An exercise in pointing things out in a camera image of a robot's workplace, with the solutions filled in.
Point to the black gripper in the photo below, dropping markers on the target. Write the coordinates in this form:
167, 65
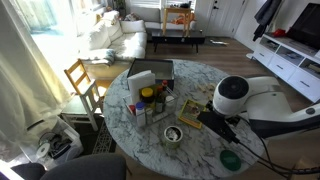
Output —
216, 126

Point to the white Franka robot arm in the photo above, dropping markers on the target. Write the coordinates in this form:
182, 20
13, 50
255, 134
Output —
266, 100

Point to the yellow National Geographic kids book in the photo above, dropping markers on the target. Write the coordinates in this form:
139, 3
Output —
190, 113

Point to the round green plastic lid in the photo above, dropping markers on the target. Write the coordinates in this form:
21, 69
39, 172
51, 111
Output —
230, 160

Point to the white-cap shaker bottle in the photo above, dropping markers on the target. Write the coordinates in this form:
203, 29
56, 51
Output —
169, 104

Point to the red-cap dark sauce bottle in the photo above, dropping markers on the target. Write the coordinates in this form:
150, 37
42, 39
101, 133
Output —
159, 100
165, 86

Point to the yellow-lid dark jar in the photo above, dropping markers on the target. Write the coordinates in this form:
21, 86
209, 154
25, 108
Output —
147, 95

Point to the blue-cap white bottle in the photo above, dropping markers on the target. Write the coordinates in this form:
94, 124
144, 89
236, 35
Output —
140, 115

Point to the white napkin stack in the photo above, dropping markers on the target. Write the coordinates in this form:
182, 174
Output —
140, 85

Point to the dark open box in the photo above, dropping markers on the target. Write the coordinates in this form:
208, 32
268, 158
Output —
151, 66

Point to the white TV stand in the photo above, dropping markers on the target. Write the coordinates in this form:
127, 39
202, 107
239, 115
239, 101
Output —
283, 66

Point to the black coffee table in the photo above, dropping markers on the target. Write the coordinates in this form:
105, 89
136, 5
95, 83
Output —
178, 36

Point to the white door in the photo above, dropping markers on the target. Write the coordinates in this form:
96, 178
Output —
223, 16

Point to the orange plush toy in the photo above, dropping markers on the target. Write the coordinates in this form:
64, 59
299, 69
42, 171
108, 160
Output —
183, 19

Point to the small red object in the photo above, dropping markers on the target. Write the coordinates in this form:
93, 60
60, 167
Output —
279, 32

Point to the patterned dark rug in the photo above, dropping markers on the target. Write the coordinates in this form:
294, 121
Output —
103, 140

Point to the dark hanging jacket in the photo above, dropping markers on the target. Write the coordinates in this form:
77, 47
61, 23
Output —
266, 15

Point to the white sectional sofa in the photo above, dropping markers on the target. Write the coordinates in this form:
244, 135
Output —
130, 40

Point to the wooden side table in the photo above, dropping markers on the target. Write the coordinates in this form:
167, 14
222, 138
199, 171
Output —
176, 10

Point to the black flat television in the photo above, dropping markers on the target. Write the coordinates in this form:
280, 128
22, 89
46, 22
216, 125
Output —
306, 26

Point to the dark grey chair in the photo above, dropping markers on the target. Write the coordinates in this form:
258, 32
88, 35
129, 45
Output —
86, 166
26, 171

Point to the wooden chair with white legs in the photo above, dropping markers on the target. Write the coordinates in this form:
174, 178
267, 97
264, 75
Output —
83, 96

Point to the grey throw blanket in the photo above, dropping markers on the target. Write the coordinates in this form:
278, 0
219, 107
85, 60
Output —
98, 56

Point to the clear plastic storage bin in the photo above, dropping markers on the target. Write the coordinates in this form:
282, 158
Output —
56, 146

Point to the sheer white curtain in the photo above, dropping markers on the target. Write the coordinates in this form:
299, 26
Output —
23, 83

